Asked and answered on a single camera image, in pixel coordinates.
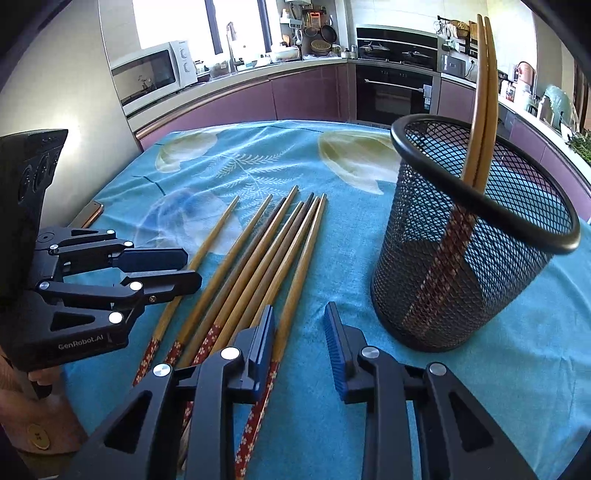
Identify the green leafy vegetable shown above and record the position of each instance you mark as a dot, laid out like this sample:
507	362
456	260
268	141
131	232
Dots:
582	147

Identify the red-patterned single chopstick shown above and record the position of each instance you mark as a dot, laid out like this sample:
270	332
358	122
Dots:
478	115
212	240

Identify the steel kitchen faucet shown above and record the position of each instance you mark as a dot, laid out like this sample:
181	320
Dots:
229	46

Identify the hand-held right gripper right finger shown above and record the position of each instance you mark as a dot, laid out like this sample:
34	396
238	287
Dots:
332	341

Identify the pink kettle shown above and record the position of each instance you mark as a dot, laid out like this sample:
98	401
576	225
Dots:
526	74

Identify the black range hood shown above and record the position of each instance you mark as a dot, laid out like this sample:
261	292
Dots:
397	34

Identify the grey refrigerator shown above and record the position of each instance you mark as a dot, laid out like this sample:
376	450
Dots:
55	69

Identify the blue floral tablecloth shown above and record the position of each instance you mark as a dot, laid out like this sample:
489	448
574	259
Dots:
277	152

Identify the pale green ribbed object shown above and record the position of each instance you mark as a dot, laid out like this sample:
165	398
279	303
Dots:
558	106

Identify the brown smartphone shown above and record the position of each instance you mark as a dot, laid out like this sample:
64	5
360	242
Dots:
90	213

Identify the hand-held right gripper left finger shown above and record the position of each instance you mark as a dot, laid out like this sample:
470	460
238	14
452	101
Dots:
267	341

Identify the hanging black frying pan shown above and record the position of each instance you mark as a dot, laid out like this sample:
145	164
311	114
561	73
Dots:
328	33

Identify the white microwave oven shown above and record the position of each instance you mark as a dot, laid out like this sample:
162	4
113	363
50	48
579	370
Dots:
147	74

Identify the white pot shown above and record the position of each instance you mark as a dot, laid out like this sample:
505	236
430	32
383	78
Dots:
284	54

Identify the purple base cabinets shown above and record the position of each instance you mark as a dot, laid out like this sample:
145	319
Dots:
531	134
240	106

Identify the black mesh holder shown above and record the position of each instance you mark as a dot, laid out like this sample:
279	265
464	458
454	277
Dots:
415	277

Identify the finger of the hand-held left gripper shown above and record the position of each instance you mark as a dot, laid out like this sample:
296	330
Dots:
152	261
171	284

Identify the kitchen window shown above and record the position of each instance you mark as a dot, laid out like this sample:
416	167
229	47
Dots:
175	23

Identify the person's left forearm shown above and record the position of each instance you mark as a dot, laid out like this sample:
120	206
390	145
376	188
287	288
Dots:
46	420

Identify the person's left hand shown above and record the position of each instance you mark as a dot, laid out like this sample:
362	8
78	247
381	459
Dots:
53	376

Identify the bunch of bamboo chopsticks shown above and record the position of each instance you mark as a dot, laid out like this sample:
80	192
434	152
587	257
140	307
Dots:
272	258

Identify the dark cooking pot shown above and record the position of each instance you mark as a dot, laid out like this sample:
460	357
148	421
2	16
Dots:
374	50
415	56

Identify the black built-in oven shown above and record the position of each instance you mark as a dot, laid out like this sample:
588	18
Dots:
392	97

